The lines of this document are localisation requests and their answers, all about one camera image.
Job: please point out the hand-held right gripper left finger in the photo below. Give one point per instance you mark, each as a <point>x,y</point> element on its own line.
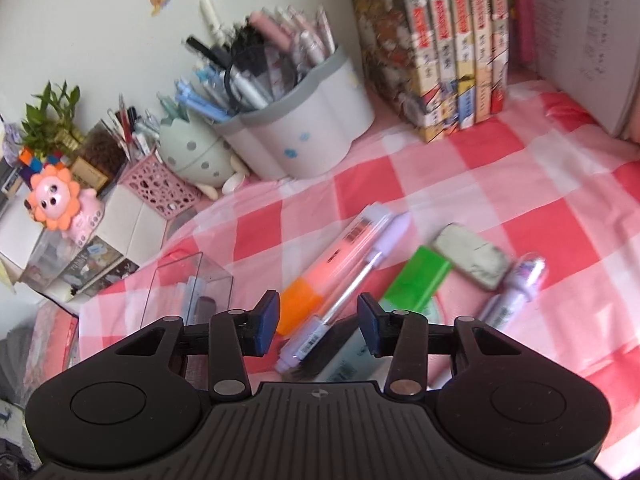
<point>267,322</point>

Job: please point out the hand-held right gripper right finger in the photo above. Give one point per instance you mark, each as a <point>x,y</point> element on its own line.
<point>370,325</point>

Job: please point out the dark pencil lead case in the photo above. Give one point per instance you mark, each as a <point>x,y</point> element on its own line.
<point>335,340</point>

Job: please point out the black marker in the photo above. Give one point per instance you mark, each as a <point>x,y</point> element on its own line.
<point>205,308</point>

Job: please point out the green capped highlighter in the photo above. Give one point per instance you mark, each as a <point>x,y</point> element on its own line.
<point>415,275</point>

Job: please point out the peach orange highlighter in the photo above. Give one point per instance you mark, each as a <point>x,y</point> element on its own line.
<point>330,270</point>

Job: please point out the light blue highlighter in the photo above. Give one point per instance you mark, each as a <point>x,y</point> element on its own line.
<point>192,290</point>

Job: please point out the purple capped slim pen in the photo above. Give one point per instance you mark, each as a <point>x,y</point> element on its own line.
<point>395,230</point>

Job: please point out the clear plastic box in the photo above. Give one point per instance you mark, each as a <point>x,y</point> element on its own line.
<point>170,280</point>

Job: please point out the worn white eraser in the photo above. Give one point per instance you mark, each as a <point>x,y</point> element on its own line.
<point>470,257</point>

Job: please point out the lilac pen with clear cap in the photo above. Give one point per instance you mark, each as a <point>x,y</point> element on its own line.
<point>520,280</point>

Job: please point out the white desktop drawer organizer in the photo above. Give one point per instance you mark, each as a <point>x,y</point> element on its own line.
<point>135,225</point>

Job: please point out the pink mesh pen holder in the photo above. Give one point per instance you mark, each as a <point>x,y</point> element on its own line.
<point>160,190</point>

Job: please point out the green egg-shaped pen holder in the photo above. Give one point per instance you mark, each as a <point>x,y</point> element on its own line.
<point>200,155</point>

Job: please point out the grey white pen holder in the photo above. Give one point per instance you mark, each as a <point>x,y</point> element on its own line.
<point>300,130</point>

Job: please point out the pink book stack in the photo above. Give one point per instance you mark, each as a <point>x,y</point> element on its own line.
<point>55,340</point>

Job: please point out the red white checked cloth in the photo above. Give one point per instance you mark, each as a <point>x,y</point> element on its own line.
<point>550,210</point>

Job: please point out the small bunch of pastel pens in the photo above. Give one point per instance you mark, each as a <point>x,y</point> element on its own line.
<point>172,110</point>

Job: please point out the bunch of thin pens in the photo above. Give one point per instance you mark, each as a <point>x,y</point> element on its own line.
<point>132,130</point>

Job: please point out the black rimmed magnifying glass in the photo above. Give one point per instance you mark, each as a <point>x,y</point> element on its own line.
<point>260,75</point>

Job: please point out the orange pink sunflower toy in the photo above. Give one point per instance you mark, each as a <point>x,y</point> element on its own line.
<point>50,200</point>

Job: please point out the pink-spined comic book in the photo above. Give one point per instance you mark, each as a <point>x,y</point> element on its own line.
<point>385,50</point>

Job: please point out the large bunch of pens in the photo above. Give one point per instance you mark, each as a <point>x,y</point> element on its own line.
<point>310,45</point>

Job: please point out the blue-spined comic book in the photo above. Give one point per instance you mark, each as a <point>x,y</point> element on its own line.
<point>442,50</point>

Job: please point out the colourful puzzle cube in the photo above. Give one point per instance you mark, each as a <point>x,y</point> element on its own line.
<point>30,157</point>

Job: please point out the orange-spined comic book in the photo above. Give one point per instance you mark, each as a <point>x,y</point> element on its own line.
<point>462,50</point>

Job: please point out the dark rectangular box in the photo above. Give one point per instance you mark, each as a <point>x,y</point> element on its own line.
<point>7,180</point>

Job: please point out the red-striped comic book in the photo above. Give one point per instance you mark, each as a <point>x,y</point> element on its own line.
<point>481,45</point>

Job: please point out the lucky bamboo in glass vase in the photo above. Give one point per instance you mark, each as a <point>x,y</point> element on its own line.
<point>50,110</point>

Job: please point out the white capped pen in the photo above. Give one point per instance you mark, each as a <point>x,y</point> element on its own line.
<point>210,17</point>

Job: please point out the green-topped comic book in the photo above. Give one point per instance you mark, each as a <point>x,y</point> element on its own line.
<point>499,35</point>

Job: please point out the purple mesh pouch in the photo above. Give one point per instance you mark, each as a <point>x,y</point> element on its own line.
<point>10,136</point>

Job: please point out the pink abacus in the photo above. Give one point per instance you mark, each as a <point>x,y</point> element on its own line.
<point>520,10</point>

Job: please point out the stack of paper booklets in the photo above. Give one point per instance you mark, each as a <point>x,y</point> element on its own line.
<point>575,35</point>

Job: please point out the brown yellow animal wall sticker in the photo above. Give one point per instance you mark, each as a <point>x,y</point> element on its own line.
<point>159,0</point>

